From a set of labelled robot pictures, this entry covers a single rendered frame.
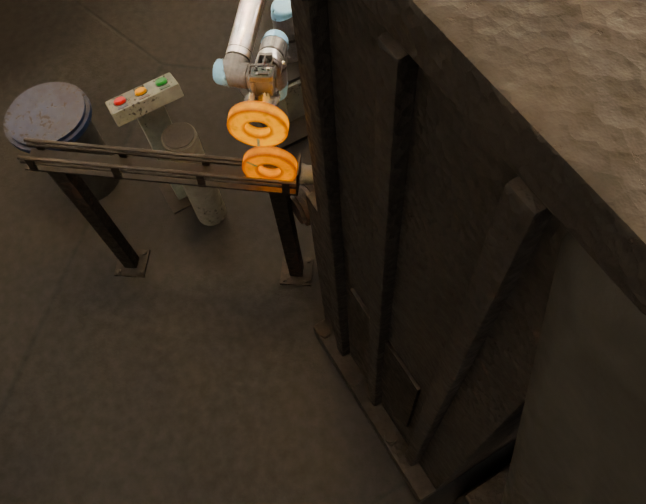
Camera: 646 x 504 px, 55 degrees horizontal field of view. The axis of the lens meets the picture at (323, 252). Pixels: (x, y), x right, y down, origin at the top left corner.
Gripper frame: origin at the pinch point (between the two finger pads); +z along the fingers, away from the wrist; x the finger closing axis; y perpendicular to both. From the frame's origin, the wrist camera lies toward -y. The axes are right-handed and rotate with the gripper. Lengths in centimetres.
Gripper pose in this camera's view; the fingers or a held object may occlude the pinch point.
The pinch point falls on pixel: (256, 119)
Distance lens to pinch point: 160.3
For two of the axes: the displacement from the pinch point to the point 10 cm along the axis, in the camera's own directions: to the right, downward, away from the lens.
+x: 9.9, 0.4, -1.0
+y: -0.4, -6.6, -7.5
